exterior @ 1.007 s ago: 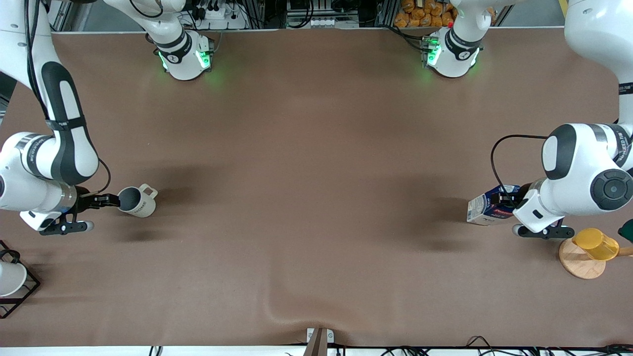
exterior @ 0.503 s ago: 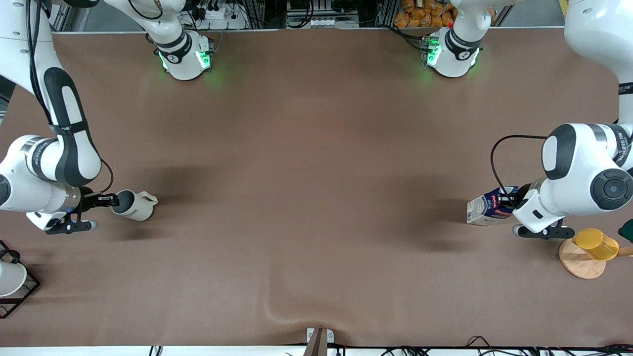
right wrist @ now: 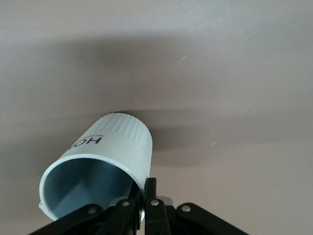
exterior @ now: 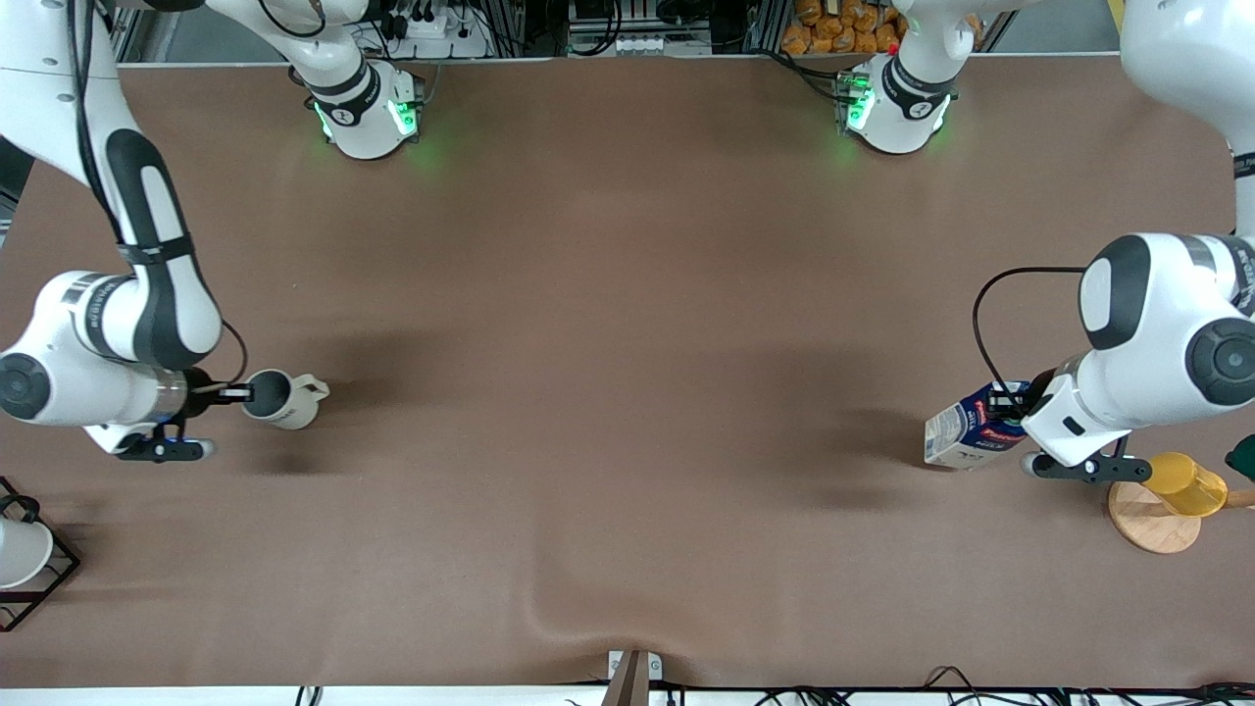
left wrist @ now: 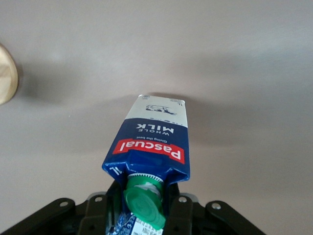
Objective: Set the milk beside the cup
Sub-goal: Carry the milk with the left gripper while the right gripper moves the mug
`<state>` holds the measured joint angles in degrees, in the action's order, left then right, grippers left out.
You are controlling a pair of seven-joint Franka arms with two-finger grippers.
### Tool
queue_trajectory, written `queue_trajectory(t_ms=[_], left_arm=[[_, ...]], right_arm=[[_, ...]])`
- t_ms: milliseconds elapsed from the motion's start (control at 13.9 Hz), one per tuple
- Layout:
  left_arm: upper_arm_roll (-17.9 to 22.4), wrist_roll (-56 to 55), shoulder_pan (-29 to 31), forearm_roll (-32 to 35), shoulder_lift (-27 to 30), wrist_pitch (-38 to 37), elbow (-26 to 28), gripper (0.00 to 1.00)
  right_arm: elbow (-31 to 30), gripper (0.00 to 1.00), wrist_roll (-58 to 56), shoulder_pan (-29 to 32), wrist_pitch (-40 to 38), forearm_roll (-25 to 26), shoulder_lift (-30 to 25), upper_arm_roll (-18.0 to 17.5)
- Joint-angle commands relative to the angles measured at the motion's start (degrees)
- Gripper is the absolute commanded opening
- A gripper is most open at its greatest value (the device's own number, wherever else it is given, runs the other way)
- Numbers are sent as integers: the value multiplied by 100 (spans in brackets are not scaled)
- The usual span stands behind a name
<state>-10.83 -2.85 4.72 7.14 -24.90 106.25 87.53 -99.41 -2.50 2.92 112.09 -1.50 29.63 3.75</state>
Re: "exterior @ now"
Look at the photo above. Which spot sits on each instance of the white power strip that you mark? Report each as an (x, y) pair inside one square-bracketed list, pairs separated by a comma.
[(441, 39)]

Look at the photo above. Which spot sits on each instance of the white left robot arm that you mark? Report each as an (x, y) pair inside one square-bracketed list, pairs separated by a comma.
[(1157, 324)]

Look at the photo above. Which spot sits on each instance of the cream mug with grey inside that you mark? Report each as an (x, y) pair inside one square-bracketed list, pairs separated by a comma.
[(289, 407)]

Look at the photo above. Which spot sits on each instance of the bag of orange goods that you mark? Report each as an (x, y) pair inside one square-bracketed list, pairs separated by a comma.
[(843, 27)]

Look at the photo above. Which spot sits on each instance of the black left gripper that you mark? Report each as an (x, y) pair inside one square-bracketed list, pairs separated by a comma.
[(1041, 384)]

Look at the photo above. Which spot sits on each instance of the metal table edge bracket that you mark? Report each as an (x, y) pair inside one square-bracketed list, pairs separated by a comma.
[(632, 672)]

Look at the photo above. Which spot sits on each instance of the yellow plastic cup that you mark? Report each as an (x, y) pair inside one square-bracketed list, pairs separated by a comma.
[(1186, 485)]

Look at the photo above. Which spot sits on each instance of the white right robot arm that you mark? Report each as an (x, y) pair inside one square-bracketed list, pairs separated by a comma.
[(147, 314)]

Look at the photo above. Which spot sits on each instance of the round wooden cup stand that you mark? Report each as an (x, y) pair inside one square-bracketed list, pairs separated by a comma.
[(1152, 529)]

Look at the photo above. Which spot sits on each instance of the blue and white milk carton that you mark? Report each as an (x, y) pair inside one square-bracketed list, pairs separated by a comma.
[(966, 431)]

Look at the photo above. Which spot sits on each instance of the dark green object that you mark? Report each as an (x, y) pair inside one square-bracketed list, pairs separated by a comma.
[(1243, 459)]

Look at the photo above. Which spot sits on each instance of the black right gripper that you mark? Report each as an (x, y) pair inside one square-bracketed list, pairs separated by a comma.
[(199, 389)]

